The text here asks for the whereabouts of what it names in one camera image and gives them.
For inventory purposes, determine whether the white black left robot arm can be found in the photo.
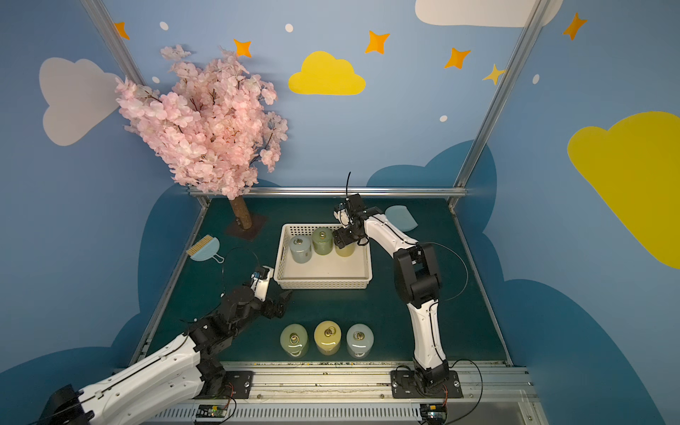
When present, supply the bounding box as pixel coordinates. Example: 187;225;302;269
38;286;292;424

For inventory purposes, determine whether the left side floor rail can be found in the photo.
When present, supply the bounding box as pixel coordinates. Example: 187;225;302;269
126;195;207;366

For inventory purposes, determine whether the floor rail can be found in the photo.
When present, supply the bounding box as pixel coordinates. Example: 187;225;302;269
126;195;207;366
447;197;515;367

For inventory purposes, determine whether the left aluminium frame post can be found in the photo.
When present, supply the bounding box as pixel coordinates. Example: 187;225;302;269
79;0;211;208

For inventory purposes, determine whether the white perforated plastic basket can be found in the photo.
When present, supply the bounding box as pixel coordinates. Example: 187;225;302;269
274;223;373;290

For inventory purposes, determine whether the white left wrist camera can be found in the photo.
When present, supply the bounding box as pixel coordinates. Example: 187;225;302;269
251;266;274;302

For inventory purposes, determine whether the dark green tea canister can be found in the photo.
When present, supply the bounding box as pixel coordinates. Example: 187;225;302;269
280;323;309;359

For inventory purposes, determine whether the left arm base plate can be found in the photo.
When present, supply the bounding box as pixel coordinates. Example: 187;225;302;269
212;370;254;400

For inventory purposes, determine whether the rear aluminium frame rail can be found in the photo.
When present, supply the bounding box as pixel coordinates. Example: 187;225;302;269
188;185;468;198

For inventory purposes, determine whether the brown tree base plate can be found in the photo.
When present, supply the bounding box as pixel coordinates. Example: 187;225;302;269
225;211;268;242

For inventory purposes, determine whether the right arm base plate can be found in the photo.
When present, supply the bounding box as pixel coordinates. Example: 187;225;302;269
390;368;463;400

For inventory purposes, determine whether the blue grey tea canister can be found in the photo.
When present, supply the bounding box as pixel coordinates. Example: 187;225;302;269
346;323;375;359
289;235;313;264

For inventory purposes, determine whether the pink cherry blossom tree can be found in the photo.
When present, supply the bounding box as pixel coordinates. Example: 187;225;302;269
115;44;288;230

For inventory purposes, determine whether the blue hand brush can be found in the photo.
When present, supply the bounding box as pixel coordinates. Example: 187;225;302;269
186;235;225;264

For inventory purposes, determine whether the light blue plastic dustpan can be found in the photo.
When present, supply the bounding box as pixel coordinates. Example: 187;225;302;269
385;205;418;233

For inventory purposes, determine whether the right side floor rail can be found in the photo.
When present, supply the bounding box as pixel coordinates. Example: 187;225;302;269
447;197;515;367

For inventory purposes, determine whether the aluminium frame post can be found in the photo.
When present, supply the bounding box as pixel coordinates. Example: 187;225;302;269
447;0;562;214
79;0;211;208

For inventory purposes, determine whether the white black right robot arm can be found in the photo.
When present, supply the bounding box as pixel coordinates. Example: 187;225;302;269
333;205;449;391

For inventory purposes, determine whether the front aluminium mounting rail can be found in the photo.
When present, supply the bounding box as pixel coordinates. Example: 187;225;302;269
141;361;547;424

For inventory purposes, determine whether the yellow green tea canister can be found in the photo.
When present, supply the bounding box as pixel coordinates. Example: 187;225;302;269
335;243;357;258

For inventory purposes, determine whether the right aluminium frame post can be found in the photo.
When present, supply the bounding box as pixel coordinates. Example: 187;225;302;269
447;0;562;214

